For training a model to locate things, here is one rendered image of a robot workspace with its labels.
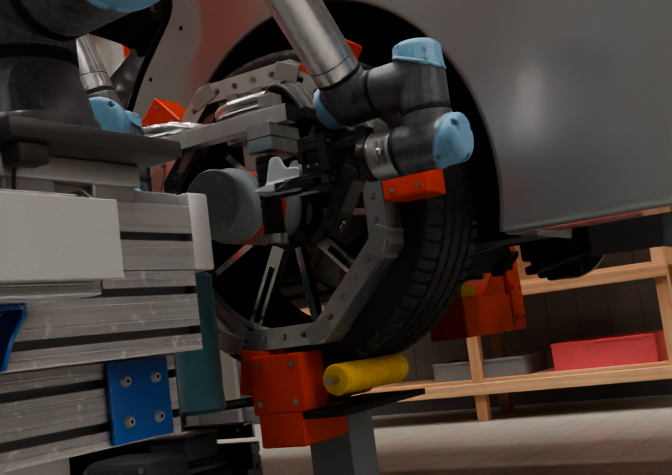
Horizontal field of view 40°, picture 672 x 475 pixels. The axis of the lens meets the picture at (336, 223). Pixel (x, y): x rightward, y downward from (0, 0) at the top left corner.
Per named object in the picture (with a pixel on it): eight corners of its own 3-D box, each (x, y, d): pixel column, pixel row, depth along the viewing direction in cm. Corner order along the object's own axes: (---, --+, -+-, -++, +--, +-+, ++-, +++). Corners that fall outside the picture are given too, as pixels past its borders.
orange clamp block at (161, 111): (204, 124, 195) (177, 102, 199) (179, 119, 188) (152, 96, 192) (188, 152, 197) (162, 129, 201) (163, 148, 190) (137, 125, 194)
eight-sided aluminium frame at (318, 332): (418, 332, 166) (378, 41, 173) (401, 334, 161) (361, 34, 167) (186, 361, 193) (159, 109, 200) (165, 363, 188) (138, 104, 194)
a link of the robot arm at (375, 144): (413, 178, 142) (388, 173, 135) (387, 184, 145) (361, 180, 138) (406, 130, 143) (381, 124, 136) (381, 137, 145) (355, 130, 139)
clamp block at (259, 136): (303, 155, 157) (299, 125, 158) (272, 149, 150) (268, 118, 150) (278, 161, 160) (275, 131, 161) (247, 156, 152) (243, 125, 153)
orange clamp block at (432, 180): (402, 203, 170) (447, 194, 166) (382, 200, 164) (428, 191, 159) (397, 166, 171) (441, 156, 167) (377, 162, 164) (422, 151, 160)
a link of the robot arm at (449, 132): (472, 109, 138) (480, 164, 137) (406, 125, 143) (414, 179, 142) (450, 101, 131) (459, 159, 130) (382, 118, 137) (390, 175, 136)
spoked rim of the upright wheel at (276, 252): (247, 323, 217) (443, 338, 191) (182, 329, 197) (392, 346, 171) (252, 109, 219) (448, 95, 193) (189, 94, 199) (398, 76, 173)
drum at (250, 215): (311, 239, 179) (302, 168, 181) (246, 236, 161) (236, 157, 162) (253, 251, 186) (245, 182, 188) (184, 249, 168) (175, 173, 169)
